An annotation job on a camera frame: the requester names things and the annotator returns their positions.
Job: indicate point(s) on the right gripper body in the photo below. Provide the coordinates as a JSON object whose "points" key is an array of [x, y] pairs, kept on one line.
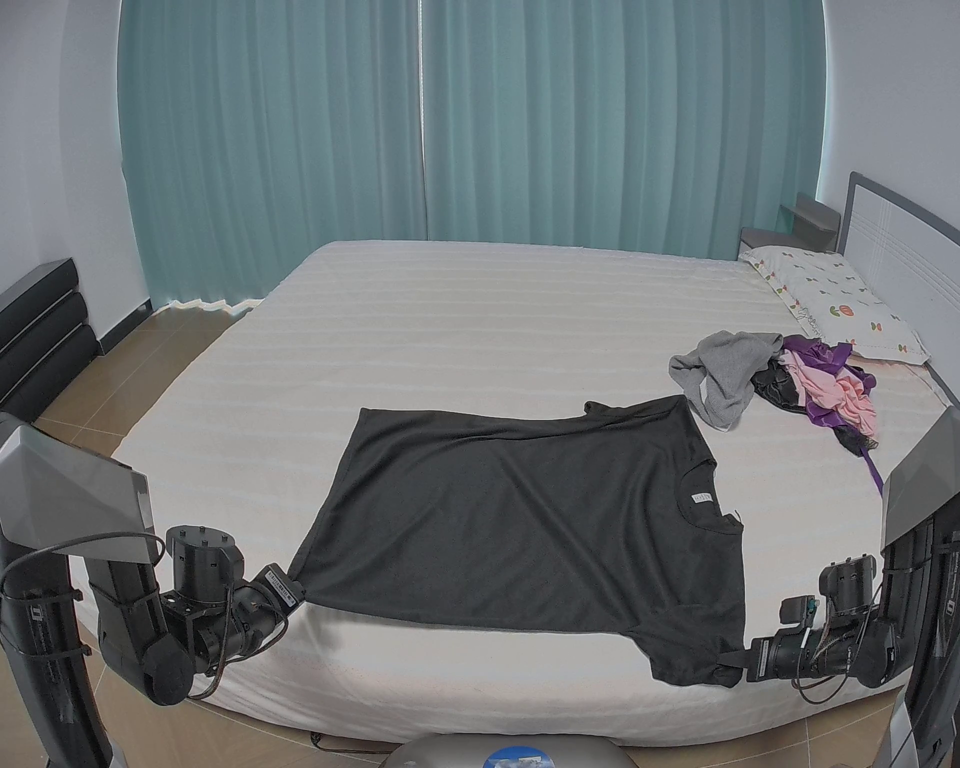
{"points": [[787, 656]]}

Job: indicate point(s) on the grey garment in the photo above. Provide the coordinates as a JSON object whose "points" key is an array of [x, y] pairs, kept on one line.
{"points": [[727, 375]]}

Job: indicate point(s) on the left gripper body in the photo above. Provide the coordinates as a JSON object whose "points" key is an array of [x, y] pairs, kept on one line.
{"points": [[262, 615]]}

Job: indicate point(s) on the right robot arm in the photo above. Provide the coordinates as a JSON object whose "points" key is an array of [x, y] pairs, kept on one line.
{"points": [[922, 487]]}

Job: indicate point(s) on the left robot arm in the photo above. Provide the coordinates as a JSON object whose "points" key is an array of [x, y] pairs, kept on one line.
{"points": [[67, 480]]}

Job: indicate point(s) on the blue-green curtain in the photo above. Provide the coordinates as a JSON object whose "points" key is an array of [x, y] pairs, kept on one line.
{"points": [[270, 150], [615, 127]]}

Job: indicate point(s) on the black T-shirt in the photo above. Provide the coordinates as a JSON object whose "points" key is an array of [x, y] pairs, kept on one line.
{"points": [[525, 525]]}

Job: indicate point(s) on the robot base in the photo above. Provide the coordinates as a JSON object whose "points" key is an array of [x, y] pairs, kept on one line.
{"points": [[450, 754]]}

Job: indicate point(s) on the black chest of drawers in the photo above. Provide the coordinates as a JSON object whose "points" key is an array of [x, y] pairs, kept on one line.
{"points": [[37, 322]]}

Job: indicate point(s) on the white printed pillow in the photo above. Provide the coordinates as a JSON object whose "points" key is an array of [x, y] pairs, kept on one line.
{"points": [[832, 300]]}

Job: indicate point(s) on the grey bedside table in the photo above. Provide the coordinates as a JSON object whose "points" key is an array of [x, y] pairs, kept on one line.
{"points": [[802, 221]]}

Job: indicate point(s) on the bed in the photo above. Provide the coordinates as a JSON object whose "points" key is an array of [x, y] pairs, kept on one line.
{"points": [[487, 330]]}

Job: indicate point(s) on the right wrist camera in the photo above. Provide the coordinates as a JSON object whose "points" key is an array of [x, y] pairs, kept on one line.
{"points": [[797, 611]]}

